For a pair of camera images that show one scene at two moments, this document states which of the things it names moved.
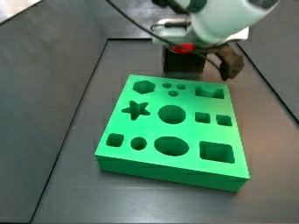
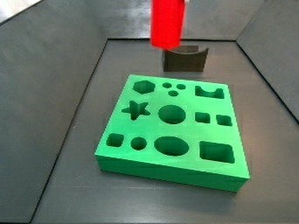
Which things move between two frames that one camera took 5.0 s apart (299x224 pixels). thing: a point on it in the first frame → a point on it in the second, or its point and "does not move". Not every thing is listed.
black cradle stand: x=182 y=62 does not move
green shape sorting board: x=175 y=132 does not move
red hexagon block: x=184 y=48 → x=167 y=21
